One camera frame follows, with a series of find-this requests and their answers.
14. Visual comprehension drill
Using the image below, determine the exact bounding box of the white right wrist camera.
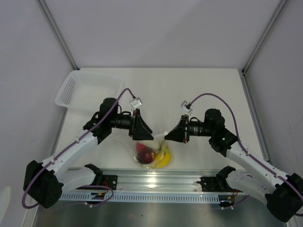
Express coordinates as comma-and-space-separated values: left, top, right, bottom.
181, 100, 194, 116

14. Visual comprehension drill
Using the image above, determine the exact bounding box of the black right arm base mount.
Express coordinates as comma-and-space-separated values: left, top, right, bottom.
196, 176, 242, 192

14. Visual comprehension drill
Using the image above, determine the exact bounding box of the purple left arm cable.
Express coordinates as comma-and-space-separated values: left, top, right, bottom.
21, 88, 137, 210

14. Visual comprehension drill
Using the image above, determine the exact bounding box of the clear zip top bag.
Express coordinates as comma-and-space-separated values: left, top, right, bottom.
114, 131, 171, 169

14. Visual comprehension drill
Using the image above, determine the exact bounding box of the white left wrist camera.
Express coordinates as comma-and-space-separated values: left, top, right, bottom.
129, 97, 142, 114

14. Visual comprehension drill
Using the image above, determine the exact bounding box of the left aluminium frame post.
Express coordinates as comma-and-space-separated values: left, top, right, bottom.
36, 0, 79, 70

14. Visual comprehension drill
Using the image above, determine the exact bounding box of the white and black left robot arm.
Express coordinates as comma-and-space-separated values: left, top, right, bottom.
22, 97, 153, 209

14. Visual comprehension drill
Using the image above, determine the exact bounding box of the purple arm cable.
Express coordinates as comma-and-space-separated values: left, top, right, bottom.
21, 88, 137, 210
186, 93, 303, 210

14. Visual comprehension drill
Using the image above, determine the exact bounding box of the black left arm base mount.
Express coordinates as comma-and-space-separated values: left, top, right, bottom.
94, 175, 118, 190

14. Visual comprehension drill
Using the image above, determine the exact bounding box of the yellow banana bunch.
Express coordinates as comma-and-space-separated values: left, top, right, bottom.
147, 140, 171, 169

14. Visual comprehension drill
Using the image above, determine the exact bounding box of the aluminium mounting rail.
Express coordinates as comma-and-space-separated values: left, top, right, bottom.
104, 169, 219, 194

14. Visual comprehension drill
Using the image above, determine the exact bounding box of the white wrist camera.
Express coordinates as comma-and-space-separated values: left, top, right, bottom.
129, 97, 142, 114
181, 100, 194, 116

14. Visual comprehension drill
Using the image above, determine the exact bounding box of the white perforated plastic basket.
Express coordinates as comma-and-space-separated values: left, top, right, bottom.
55, 70, 125, 112

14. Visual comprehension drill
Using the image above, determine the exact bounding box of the right aluminium frame post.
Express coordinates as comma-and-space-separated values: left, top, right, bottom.
241, 0, 291, 74

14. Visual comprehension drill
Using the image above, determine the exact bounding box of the aluminium frame post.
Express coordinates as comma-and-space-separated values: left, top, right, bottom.
36, 0, 79, 70
241, 0, 291, 74

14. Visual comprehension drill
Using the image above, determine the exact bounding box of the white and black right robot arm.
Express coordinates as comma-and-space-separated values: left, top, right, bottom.
165, 109, 303, 223

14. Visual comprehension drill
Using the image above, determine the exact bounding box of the red apple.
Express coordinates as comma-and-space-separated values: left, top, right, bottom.
135, 142, 146, 153

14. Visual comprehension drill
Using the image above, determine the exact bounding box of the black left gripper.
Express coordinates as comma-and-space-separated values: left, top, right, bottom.
109, 109, 153, 141

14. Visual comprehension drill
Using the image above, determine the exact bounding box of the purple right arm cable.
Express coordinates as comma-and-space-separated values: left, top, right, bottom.
186, 93, 303, 210

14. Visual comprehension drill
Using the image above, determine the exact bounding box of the dark red mangosteen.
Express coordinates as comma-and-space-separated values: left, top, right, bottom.
136, 148, 156, 164

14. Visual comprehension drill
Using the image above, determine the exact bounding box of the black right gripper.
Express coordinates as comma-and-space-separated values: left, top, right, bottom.
165, 114, 214, 144

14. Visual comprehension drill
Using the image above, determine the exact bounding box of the white slotted cable duct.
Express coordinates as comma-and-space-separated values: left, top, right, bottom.
59, 192, 220, 204

